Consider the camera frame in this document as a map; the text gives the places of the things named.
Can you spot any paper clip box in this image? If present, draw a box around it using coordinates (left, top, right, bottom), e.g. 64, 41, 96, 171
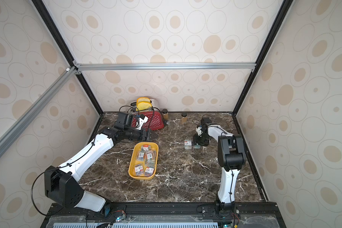
144, 167, 155, 177
135, 163, 144, 176
145, 151, 155, 160
193, 144, 201, 149
184, 139, 193, 150
136, 151, 145, 161

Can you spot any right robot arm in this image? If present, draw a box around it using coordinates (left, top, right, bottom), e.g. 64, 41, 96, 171
193, 124, 247, 211

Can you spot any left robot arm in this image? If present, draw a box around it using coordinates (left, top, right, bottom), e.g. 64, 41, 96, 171
44, 112, 158, 217

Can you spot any paper clip box in tray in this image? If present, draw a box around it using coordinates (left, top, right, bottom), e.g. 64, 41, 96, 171
135, 163, 144, 176
144, 167, 155, 177
136, 151, 145, 161
145, 151, 155, 160

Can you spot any yellow storage tray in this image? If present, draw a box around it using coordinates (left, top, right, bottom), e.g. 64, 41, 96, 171
128, 142, 159, 180

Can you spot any right spice jar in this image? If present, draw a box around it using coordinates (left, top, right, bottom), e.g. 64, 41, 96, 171
181, 112, 188, 124

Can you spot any spice jar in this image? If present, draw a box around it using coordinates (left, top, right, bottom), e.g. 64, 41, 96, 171
181, 112, 188, 124
162, 109, 169, 121

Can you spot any yellow toast slice front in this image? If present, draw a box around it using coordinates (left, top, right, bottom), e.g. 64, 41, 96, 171
136, 101, 153, 111

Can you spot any yellow toast slice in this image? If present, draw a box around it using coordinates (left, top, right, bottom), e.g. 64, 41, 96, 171
136, 101, 153, 111
136, 97, 151, 104

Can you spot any red toaster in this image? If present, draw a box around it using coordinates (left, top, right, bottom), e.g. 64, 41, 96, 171
128, 98, 165, 130

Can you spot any yellow toast slice rear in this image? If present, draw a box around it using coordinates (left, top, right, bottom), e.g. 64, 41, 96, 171
136, 97, 151, 104

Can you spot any left spice jar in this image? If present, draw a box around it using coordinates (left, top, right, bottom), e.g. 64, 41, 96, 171
162, 109, 169, 121

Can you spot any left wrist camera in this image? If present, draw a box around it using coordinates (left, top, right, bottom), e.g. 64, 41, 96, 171
137, 114, 148, 130

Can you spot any horizontal aluminium rail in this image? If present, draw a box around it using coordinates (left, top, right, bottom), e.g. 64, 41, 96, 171
76, 62, 256, 71

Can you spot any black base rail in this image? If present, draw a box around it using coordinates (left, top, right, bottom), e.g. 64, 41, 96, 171
41, 202, 286, 228

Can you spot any left aluminium rail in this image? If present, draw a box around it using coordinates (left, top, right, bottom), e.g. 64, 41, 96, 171
0, 66, 76, 158

